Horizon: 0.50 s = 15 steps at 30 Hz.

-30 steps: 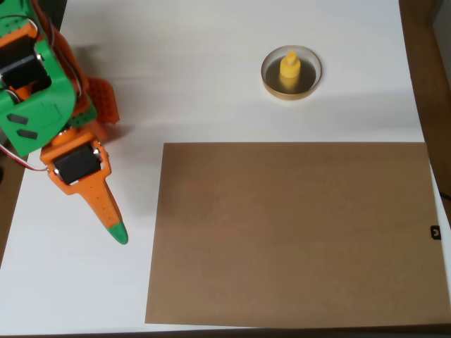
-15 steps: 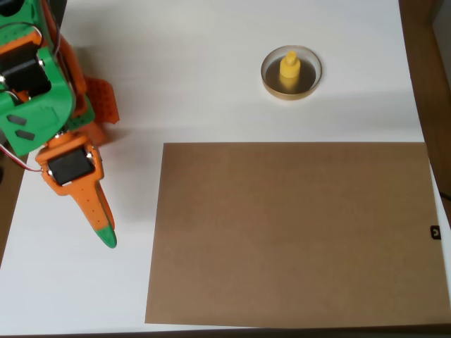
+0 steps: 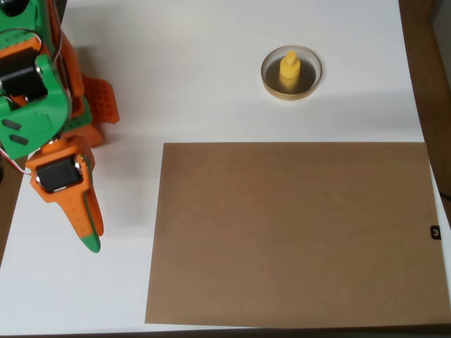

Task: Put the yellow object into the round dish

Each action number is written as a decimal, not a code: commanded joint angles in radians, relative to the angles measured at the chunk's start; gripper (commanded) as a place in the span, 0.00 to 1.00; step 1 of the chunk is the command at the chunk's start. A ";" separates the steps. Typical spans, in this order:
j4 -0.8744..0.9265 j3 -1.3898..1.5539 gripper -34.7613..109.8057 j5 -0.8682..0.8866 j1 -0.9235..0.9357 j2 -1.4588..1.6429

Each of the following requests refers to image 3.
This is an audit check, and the small yellow plastic piece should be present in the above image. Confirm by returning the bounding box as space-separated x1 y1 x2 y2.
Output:
278 49 302 80

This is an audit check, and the orange robot base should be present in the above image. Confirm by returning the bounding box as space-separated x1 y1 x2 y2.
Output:
58 75 121 149

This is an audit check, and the round gold-rimmed dish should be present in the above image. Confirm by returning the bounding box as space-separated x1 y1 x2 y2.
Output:
260 44 323 101

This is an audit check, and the brown cardboard sheet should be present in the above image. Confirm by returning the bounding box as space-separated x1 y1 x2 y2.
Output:
144 142 451 328

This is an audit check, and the white red servo cable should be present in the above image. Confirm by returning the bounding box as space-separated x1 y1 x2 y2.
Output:
0 146 32 177
51 31 70 73

